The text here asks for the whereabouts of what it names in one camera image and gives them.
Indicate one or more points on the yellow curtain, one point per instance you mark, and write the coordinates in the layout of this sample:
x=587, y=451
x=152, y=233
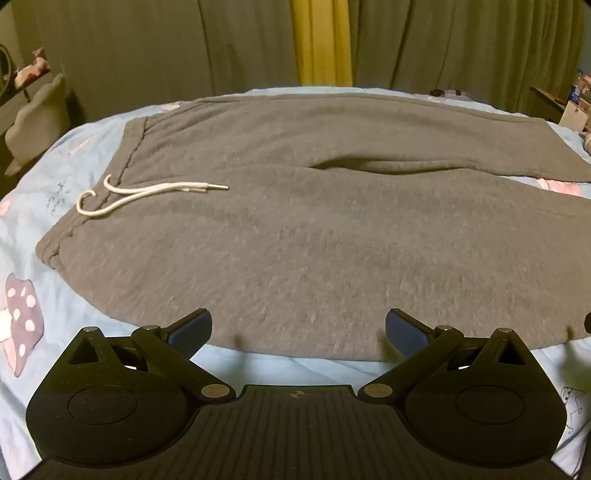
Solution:
x=321, y=41

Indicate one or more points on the round black mirror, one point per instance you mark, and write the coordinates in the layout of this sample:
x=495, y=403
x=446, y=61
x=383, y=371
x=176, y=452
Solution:
x=4, y=64

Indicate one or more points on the grey sweat pants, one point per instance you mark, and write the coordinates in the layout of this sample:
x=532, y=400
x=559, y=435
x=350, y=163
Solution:
x=300, y=240

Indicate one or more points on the blue mushroom print bed sheet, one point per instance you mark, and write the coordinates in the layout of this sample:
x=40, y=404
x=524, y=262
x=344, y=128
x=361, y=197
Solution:
x=27, y=221

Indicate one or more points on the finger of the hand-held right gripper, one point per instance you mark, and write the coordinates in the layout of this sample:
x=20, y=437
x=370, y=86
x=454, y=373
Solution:
x=588, y=323

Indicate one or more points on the pink plush toy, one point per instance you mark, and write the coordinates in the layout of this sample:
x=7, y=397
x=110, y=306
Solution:
x=30, y=69

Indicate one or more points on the grey curtain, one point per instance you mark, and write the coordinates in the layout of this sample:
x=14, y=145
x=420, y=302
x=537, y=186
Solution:
x=161, y=46
x=461, y=46

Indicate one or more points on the side table with bottles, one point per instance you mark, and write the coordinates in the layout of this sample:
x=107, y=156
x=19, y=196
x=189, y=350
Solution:
x=547, y=101

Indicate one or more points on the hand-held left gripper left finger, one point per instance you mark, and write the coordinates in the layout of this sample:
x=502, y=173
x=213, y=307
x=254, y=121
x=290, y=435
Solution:
x=190, y=330

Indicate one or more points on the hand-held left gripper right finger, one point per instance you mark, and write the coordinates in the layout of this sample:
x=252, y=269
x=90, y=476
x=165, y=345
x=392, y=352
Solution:
x=408, y=330

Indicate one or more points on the blue bottles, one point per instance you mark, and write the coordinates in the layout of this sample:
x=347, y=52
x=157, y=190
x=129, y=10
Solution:
x=581, y=85

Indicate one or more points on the grey plush cushion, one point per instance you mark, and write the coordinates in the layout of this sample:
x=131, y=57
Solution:
x=37, y=120

